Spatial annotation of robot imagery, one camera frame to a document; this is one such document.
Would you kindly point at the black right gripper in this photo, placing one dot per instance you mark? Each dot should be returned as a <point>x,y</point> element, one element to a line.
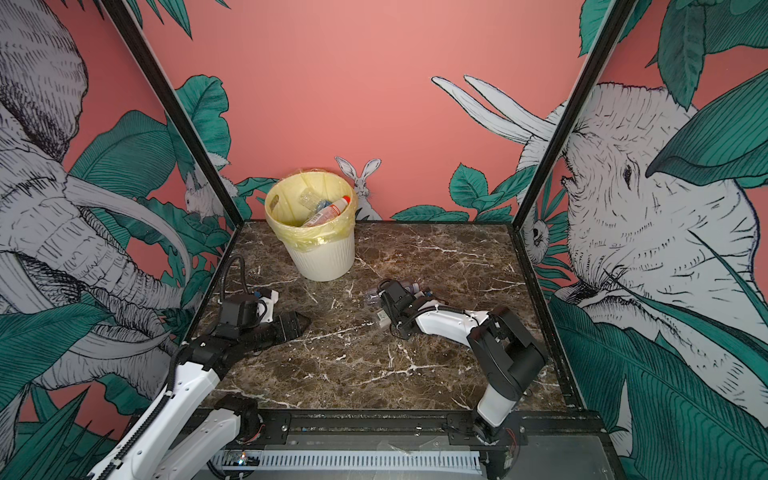
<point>397,329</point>

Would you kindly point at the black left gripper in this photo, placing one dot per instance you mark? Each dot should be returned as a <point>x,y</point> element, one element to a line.
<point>281,330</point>

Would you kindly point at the clear bottle white label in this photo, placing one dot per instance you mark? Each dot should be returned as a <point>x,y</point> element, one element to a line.
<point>383,321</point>

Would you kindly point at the clear bottle purple label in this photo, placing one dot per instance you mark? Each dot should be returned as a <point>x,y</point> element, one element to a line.
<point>372,297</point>

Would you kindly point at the clear bottle blue label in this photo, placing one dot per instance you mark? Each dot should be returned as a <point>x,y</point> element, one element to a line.
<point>312,201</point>

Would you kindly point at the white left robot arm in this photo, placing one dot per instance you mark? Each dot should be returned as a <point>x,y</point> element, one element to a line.
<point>146,452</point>

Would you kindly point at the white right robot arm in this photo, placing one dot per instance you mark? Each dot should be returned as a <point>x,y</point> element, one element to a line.
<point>508,354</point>

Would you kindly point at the white ribbed waste bin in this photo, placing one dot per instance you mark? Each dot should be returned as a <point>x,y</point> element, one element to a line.
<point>329,261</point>

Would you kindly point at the yellow plastic bin liner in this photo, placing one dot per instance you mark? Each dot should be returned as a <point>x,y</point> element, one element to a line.
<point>286,216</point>

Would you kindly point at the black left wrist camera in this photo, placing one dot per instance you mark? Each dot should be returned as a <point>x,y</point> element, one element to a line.
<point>248,310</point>

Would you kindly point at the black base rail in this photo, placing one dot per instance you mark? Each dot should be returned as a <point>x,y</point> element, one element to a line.
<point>461,427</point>

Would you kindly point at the white vented cable duct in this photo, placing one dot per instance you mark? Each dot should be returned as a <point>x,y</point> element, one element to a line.
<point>460,462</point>

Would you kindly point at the black left corner frame post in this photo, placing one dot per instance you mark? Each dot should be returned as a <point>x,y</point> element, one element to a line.
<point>123,20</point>

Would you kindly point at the black corner frame post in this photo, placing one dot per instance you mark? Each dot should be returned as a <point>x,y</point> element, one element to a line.
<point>608,36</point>
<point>123,20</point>

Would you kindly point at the black right corner frame post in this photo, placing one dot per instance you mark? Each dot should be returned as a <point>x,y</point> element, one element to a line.
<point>608,36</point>

